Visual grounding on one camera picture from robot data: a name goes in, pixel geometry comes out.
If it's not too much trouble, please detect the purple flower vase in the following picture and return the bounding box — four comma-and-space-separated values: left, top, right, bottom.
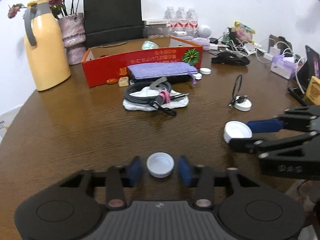
58, 12, 87, 66

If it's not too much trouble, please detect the red orange cardboard box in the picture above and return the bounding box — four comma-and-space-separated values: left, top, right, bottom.
81, 36, 203, 87

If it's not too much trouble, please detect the water bottle right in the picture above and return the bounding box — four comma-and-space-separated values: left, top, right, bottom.
187, 8, 199, 37

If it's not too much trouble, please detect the small white lid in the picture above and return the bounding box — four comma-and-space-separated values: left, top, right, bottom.
199, 67, 212, 75

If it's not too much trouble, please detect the water bottle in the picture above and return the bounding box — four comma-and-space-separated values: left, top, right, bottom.
187, 8, 199, 37
175, 7, 188, 36
164, 7, 177, 35

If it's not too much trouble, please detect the white round lid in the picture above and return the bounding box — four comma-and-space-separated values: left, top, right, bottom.
223, 121, 252, 144

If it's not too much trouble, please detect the coiled black cable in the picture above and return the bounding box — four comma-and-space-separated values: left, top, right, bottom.
124, 80, 190, 117

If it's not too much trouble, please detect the beige mahjong tile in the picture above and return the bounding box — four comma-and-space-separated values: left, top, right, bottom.
118, 76, 130, 87

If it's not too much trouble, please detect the white round robot toy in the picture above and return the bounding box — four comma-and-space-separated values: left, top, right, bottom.
197, 24, 212, 38

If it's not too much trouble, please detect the flat white book box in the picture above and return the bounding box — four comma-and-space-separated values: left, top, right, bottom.
144, 19, 169, 26

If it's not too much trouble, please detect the white bottle cap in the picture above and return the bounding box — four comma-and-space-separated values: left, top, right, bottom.
146, 152, 175, 178

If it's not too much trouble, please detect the white cloth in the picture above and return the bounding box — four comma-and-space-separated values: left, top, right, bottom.
123, 87, 189, 112

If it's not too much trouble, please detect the orange small cookie charm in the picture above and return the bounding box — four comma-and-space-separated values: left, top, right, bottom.
106, 79, 119, 85

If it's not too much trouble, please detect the purple knitted pouch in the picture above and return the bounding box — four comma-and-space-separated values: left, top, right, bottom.
127, 62, 198, 86

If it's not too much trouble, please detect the black paper bag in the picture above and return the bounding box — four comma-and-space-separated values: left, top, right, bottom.
84, 0, 144, 48

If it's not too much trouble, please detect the clear plastic container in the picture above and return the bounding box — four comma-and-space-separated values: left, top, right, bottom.
144, 25, 170, 38

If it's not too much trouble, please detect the water bottle left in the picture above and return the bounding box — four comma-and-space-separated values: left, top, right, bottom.
164, 7, 177, 35

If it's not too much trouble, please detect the water bottle middle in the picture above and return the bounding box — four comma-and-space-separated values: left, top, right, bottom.
175, 7, 188, 36

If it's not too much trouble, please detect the white round charger puck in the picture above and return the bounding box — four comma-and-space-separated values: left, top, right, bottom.
228, 74, 252, 112

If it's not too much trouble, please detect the black folded cloth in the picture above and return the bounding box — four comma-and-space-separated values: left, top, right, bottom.
211, 52, 250, 66

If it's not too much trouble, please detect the iridescent crumpled wrapper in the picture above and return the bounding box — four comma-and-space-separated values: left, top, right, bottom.
141, 40, 159, 50

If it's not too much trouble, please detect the white box purple ribbon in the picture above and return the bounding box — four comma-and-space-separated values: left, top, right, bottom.
270, 55, 296, 80

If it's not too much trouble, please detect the yellow thermos jug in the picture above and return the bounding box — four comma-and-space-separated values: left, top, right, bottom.
23, 0, 71, 92

